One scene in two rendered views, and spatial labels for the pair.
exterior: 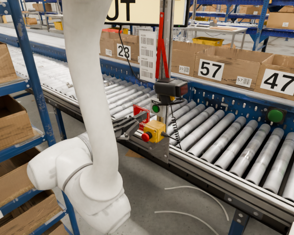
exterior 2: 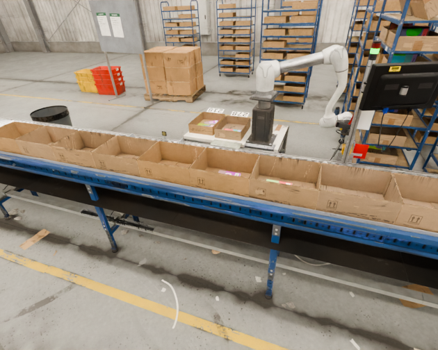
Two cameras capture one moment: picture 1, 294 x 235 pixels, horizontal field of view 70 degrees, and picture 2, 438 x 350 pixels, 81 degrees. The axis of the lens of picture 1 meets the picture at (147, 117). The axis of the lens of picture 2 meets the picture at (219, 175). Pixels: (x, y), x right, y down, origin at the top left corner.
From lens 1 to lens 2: 2.81 m
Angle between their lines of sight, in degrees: 114
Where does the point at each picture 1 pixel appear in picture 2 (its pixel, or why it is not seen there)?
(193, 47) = not seen: outside the picture
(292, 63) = (297, 191)
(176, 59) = (416, 185)
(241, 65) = (337, 168)
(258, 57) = (335, 197)
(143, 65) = (367, 121)
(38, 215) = not seen: hidden behind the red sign
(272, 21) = not seen: outside the picture
